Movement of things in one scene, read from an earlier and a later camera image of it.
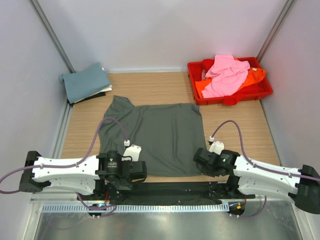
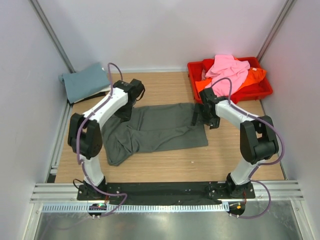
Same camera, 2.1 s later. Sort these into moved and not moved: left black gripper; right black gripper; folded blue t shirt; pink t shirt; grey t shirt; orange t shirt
Moved: left black gripper; grey t shirt; right black gripper
Not moved: orange t shirt; pink t shirt; folded blue t shirt
